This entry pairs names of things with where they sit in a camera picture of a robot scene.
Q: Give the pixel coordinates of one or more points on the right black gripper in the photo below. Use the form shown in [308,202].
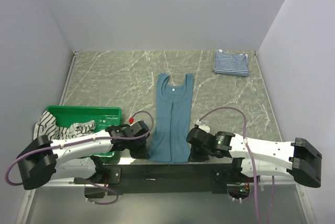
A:
[194,157]

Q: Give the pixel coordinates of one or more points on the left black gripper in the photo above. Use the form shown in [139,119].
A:
[142,153]

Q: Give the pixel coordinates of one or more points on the plain blue tank top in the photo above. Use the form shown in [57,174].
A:
[173,117]

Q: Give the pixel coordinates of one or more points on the blue white striped tank top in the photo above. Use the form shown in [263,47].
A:
[231,64]

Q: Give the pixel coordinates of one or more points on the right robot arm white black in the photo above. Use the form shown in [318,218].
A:
[298,159]

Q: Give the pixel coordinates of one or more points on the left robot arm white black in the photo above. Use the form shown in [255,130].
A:
[45,160]

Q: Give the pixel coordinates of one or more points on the black white striped tank top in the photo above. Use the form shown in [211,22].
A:
[47,126]

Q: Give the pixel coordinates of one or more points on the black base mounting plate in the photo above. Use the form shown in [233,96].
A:
[182,178]

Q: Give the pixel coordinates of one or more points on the green plastic basket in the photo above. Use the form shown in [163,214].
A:
[103,116]

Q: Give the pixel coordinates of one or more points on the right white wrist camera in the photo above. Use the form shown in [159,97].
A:
[202,126]

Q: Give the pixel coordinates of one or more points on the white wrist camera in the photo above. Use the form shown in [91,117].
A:
[131,121]
[202,126]

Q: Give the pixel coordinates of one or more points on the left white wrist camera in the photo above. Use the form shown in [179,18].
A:
[131,121]

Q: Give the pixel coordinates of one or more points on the aluminium rail frame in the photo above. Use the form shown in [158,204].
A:
[280,201]

